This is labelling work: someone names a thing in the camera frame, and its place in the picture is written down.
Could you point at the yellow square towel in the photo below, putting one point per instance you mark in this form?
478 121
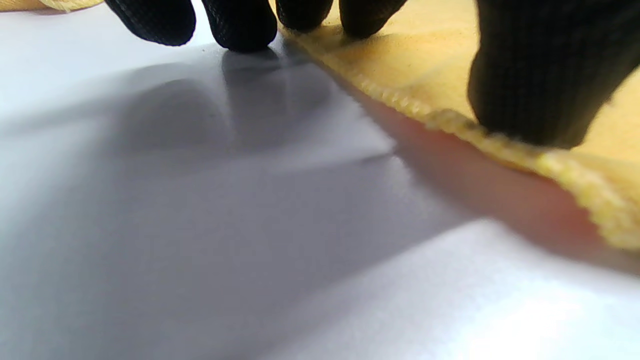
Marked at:
70 4
430 65

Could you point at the person's left hand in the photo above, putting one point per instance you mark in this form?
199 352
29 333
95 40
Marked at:
540 75

